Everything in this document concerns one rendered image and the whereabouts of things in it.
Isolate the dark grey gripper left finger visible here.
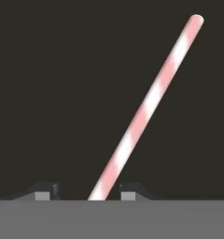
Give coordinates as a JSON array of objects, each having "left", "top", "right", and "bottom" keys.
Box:
[{"left": 0, "top": 181, "right": 62, "bottom": 202}]

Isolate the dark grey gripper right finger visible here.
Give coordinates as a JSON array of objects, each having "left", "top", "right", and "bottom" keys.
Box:
[{"left": 119, "top": 181, "right": 160, "bottom": 202}]

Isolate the pink and white striped straw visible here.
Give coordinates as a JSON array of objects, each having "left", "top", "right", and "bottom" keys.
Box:
[{"left": 87, "top": 14, "right": 205, "bottom": 202}]

